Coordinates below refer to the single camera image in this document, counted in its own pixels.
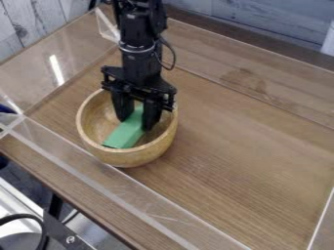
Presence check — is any brown wooden bowl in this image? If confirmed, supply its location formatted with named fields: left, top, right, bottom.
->
left=76, top=90, right=178, bottom=168

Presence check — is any black cable loop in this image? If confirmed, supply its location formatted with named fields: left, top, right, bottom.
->
left=0, top=213, right=49, bottom=250

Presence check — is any blue object at left edge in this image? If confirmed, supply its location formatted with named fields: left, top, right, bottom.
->
left=0, top=104, right=16, bottom=114

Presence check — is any black table leg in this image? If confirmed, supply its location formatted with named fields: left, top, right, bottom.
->
left=48, top=194, right=64, bottom=220

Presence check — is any black metal bracket with screw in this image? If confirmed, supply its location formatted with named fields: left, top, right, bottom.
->
left=43, top=214, right=96, bottom=250

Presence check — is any clear acrylic front wall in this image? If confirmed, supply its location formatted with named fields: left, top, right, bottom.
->
left=0, top=98, right=250, bottom=250

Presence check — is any green rectangular block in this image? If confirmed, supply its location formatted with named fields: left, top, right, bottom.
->
left=101, top=104, right=144, bottom=149

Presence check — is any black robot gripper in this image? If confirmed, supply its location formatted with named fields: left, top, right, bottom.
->
left=100, top=45, right=178, bottom=131

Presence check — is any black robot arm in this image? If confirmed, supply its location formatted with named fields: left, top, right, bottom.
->
left=100, top=0, right=178, bottom=131

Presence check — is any clear acrylic corner bracket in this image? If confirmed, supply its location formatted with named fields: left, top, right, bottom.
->
left=95, top=8, right=120, bottom=43

